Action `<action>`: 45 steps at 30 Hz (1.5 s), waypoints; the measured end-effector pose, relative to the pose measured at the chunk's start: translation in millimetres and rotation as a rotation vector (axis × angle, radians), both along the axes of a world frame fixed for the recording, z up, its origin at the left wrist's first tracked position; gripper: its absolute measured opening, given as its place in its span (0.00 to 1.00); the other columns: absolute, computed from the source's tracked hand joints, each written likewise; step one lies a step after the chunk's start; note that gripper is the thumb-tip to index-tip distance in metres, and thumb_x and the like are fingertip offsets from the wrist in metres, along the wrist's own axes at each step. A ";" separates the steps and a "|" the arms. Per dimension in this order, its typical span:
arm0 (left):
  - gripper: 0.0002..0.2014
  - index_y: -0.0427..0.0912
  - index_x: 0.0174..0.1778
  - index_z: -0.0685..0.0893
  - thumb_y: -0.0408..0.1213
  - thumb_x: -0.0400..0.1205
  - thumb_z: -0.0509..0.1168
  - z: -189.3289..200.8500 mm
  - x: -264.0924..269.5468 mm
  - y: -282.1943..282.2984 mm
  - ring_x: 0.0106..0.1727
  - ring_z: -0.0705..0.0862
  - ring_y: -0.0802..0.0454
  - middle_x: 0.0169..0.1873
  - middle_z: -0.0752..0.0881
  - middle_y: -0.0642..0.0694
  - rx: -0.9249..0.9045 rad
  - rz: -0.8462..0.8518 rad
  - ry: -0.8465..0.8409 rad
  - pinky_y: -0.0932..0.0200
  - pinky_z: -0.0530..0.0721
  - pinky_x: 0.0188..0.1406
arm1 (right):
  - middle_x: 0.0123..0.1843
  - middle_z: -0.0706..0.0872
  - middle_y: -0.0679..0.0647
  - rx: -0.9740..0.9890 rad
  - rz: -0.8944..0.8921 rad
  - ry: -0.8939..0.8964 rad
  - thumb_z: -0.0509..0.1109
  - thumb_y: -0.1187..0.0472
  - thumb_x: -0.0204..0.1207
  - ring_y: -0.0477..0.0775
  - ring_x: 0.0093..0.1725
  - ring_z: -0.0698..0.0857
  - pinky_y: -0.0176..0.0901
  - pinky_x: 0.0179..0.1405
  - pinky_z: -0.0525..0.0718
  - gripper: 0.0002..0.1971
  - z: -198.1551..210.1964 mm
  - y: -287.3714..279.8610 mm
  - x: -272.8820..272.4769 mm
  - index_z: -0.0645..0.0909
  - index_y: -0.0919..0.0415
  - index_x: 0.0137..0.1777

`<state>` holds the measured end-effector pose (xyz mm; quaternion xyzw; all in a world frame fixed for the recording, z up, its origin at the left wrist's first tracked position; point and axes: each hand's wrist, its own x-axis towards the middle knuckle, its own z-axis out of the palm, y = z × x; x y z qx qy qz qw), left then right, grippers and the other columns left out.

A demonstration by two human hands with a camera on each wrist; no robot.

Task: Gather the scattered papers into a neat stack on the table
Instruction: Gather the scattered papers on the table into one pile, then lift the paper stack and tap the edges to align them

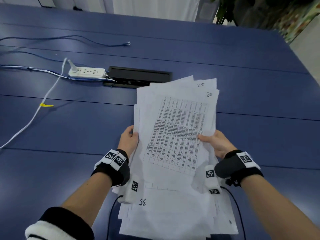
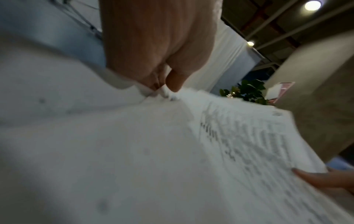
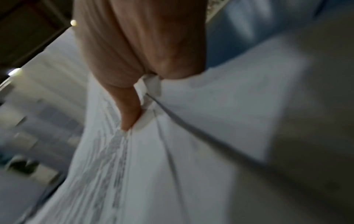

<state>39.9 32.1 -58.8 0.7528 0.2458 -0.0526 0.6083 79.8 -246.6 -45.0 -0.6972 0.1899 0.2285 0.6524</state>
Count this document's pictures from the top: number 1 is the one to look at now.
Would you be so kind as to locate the person's right hand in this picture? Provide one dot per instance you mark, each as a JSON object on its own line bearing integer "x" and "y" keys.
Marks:
{"x": 221, "y": 144}

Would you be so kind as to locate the person's left hand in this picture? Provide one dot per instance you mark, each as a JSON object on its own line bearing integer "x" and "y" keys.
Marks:
{"x": 128, "y": 142}

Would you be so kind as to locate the dense table print paper sheet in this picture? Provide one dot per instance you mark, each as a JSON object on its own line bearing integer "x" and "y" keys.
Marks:
{"x": 175, "y": 132}

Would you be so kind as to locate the pile of printed papers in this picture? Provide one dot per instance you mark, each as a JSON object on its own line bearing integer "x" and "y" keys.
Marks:
{"x": 162, "y": 217}

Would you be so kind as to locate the person's left forearm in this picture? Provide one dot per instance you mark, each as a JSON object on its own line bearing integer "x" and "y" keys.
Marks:
{"x": 85, "y": 197}

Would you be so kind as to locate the person's right forearm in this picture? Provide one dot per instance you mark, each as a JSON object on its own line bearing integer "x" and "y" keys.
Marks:
{"x": 275, "y": 209}

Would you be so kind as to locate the white power strip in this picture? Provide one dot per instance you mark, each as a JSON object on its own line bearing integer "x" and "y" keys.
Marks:
{"x": 87, "y": 72}

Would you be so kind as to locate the white plug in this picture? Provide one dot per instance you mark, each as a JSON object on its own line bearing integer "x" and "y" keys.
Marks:
{"x": 72, "y": 66}

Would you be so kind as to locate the black white left armband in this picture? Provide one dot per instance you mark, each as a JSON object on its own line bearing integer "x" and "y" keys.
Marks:
{"x": 65, "y": 222}

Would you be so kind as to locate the white cabinet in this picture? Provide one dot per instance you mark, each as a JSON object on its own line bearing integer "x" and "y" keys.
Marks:
{"x": 308, "y": 52}

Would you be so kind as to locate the green potted plant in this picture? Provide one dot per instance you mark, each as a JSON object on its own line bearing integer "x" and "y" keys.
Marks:
{"x": 225, "y": 8}

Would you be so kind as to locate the white curtain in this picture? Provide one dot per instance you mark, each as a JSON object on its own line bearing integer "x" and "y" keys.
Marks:
{"x": 155, "y": 7}

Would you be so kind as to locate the small black floor object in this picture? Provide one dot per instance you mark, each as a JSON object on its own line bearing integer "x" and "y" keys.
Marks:
{"x": 77, "y": 8}

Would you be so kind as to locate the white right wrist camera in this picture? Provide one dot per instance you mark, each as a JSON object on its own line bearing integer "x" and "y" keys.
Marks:
{"x": 212, "y": 183}

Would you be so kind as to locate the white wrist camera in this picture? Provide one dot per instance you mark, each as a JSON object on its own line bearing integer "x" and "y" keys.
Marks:
{"x": 212, "y": 183}
{"x": 130, "y": 194}

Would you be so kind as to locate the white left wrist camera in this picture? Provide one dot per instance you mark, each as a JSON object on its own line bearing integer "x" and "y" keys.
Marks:
{"x": 130, "y": 194}

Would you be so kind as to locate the colourful mosaic tile wall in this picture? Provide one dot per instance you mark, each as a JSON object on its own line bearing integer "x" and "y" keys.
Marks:
{"x": 295, "y": 24}

